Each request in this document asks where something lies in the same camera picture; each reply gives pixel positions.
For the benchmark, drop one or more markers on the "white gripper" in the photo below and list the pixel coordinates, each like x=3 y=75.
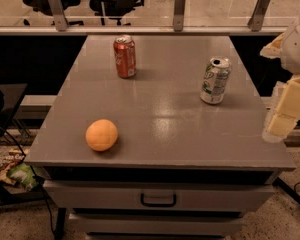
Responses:
x=298 y=50

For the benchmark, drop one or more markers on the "orange fruit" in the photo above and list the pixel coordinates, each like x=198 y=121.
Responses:
x=101 y=135

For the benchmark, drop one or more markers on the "green white soda can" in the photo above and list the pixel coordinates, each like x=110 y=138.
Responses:
x=215 y=79

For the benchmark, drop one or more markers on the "grey drawer cabinet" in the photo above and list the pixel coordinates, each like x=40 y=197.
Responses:
x=169 y=142

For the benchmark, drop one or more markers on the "red soda can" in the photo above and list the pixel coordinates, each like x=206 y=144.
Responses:
x=125 y=57

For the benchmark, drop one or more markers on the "green snack bag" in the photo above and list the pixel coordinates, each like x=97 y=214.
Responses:
x=24 y=175

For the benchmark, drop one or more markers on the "brown snack bag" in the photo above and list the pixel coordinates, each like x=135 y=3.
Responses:
x=14 y=158

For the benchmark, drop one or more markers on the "dark side table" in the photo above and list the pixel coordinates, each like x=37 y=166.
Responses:
x=11 y=96

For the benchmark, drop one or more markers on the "right metal railing bracket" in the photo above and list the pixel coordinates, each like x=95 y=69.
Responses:
x=255 y=23

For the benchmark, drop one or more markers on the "metal railing bracket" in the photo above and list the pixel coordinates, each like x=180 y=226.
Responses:
x=60 y=21
x=255 y=23
x=178 y=15

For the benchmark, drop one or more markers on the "middle metal railing bracket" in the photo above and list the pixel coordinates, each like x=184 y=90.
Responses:
x=178 y=15

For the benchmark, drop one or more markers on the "black drawer handle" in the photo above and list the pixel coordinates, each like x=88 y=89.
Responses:
x=158 y=201

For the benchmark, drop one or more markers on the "left metal railing bracket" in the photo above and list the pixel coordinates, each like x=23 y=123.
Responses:
x=60 y=21

